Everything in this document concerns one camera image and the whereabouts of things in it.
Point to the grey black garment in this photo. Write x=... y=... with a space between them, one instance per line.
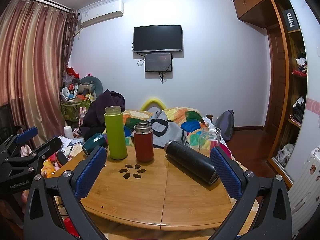
x=165 y=130

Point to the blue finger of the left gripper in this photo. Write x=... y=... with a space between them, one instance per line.
x=26 y=135

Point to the green tall bottle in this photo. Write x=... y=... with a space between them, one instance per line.
x=115 y=132

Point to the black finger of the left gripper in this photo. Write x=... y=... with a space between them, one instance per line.
x=44 y=151

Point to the red thermos bottle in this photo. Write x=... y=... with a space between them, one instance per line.
x=143 y=141

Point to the wooden wardrobe shelving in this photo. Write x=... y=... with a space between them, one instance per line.
x=293 y=107

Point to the white air conditioner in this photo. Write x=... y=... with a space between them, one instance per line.
x=102 y=13

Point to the clear glass jar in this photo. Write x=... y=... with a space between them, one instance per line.
x=210 y=137

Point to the green basket of toys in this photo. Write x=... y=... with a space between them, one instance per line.
x=76 y=98

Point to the colourful patchwork quilt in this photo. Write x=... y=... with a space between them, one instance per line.
x=188 y=119

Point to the pink striped curtain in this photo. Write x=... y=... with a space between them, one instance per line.
x=35 y=46

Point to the dark green hexagonal ceramic cup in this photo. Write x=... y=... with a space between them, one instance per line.
x=96 y=140

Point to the grey backpack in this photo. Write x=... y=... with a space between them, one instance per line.
x=225 y=122

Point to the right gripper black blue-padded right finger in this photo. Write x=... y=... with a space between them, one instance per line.
x=273 y=219

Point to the small black wall monitor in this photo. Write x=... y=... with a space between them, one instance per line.
x=158 y=62

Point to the black thermos lying down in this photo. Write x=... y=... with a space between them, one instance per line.
x=195 y=162

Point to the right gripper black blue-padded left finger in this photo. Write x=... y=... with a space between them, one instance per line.
x=43 y=220

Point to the small white bottle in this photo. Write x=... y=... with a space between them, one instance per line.
x=68 y=132

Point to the white radiator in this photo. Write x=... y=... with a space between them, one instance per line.
x=304 y=194

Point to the black wall television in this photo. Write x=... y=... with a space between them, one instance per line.
x=154 y=38

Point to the dark purple jacket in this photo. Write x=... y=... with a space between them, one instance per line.
x=94 y=121

